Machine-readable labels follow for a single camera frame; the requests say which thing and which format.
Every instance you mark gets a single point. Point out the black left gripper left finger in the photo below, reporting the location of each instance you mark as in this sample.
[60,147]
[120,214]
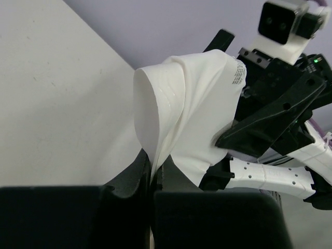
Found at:
[113,215]

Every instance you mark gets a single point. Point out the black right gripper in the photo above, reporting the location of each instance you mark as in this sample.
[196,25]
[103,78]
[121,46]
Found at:
[276,102]

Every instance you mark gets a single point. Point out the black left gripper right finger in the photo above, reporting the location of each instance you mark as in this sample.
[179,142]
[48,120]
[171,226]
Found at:
[209,215]

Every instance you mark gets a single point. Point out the white bra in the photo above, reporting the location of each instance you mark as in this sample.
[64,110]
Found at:
[183,105]

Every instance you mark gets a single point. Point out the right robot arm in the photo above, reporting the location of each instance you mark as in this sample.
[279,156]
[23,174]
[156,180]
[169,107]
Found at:
[304,173]

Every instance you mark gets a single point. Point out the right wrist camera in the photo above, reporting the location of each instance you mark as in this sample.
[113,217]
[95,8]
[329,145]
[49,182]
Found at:
[286,27]

